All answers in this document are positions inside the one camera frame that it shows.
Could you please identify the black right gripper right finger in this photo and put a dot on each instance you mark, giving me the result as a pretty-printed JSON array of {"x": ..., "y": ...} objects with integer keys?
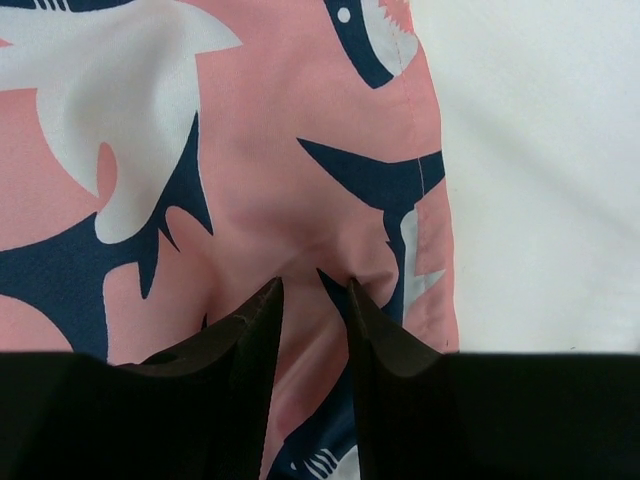
[{"x": 421, "y": 414}]

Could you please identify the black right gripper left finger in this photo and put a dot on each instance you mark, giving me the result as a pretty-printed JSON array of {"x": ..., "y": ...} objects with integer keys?
[{"x": 197, "y": 410}]

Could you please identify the pink shark print shorts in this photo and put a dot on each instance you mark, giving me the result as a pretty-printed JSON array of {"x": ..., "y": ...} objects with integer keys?
[{"x": 160, "y": 160}]

